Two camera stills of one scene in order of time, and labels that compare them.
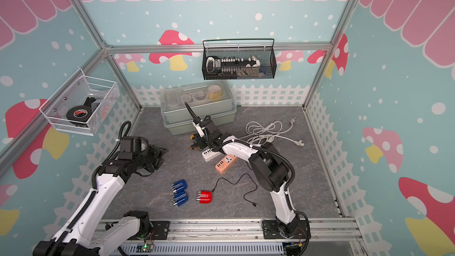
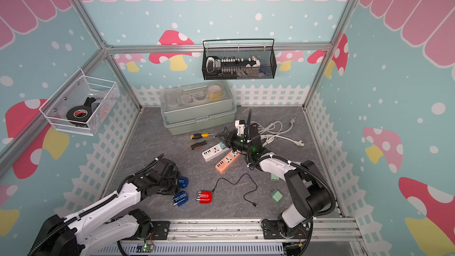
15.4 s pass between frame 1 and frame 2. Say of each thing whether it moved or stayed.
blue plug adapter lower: stayed
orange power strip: stayed
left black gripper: moved
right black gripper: moved
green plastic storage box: stayed
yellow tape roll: stayed
